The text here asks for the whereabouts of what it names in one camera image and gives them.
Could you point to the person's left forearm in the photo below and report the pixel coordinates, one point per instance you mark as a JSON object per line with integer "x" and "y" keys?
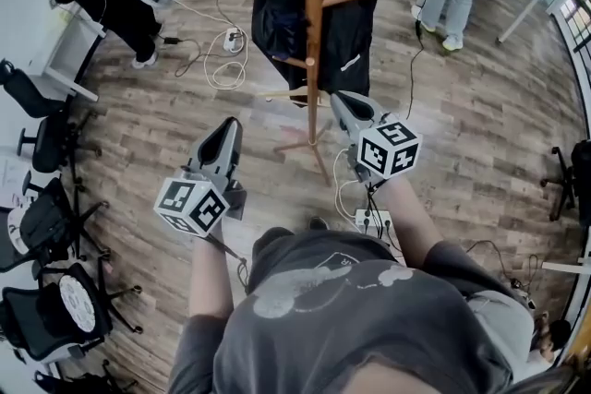
{"x": 210, "y": 277}

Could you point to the black power adapter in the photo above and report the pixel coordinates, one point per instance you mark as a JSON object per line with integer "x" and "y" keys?
{"x": 172, "y": 40}

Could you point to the sheets of paper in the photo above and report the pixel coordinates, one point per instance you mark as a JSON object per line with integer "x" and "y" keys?
{"x": 11, "y": 180}

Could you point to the person's right forearm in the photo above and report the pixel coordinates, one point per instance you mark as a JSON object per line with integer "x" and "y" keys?
{"x": 406, "y": 217}

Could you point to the person's black shoe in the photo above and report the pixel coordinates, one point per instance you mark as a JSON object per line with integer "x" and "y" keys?
{"x": 318, "y": 223}

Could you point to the round white dotted disc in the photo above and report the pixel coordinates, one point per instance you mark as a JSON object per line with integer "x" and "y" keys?
{"x": 77, "y": 304}

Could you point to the white desk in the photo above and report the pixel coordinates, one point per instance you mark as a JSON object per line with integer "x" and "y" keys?
{"x": 64, "y": 55}

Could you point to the black office chair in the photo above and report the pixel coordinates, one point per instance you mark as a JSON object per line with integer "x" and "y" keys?
{"x": 32, "y": 323}
{"x": 51, "y": 221}
{"x": 44, "y": 138}
{"x": 575, "y": 180}

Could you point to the wooden coat stand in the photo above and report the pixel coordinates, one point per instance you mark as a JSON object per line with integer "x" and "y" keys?
{"x": 314, "y": 14}

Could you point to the person's grey t-shirt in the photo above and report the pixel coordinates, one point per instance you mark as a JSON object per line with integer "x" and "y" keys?
{"x": 369, "y": 327}

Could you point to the black hanging coat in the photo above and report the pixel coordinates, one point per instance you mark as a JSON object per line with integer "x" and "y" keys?
{"x": 351, "y": 37}

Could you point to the white power strip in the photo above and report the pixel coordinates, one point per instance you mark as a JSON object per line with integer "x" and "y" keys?
{"x": 371, "y": 219}
{"x": 233, "y": 39}

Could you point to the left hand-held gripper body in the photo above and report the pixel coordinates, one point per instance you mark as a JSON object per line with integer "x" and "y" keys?
{"x": 208, "y": 173}

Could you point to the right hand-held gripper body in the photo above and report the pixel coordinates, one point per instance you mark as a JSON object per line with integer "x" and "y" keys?
{"x": 388, "y": 147}

